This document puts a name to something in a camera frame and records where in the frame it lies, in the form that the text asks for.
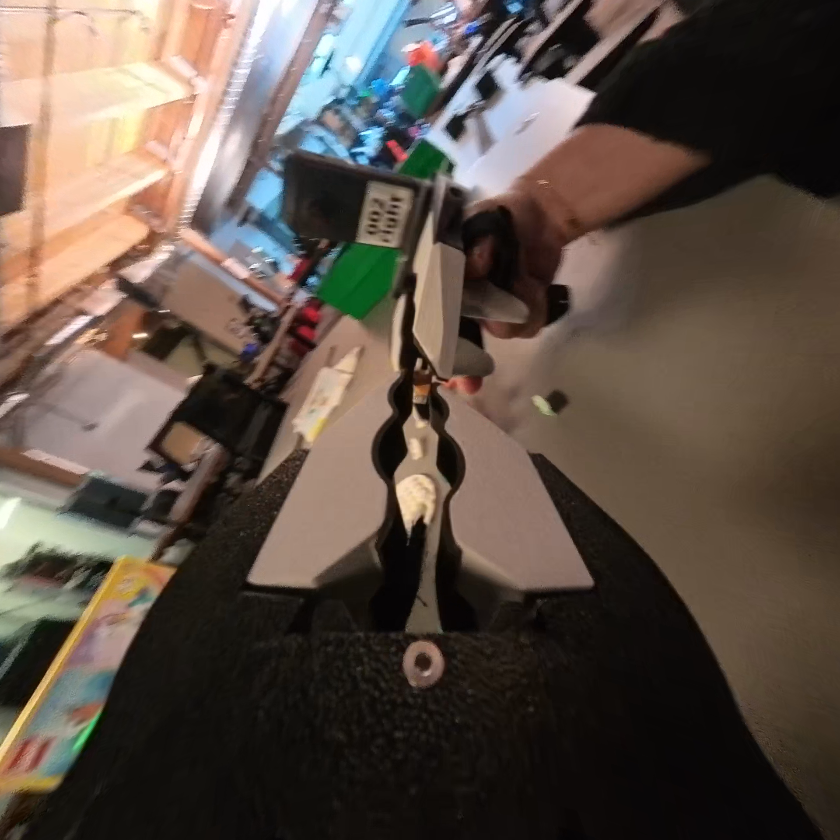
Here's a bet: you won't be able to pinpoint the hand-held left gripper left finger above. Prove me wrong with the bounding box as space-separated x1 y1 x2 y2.
248 381 399 632

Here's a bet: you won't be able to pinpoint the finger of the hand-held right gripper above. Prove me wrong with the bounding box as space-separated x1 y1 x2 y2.
390 289 424 376
412 239 468 382

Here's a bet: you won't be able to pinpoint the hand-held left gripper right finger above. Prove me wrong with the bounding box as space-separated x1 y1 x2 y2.
434 392 595 634

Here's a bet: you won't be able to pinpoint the white round studded plate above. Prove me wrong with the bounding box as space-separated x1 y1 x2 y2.
395 476 438 527

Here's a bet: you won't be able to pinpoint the yellow toy set box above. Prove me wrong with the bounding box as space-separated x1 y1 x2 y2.
0 556 178 796

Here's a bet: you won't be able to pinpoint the person's right hand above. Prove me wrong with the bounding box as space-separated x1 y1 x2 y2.
469 182 581 339

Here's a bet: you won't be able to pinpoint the green plastic bin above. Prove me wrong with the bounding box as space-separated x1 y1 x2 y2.
317 140 455 320

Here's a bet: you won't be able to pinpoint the red stacked boxes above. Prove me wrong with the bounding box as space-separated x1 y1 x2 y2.
287 301 324 361

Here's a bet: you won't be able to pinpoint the large instruction leaflet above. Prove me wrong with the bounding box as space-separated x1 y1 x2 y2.
292 346 365 448

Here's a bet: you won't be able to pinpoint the black mesh office chair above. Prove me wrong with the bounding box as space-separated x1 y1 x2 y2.
146 367 290 475

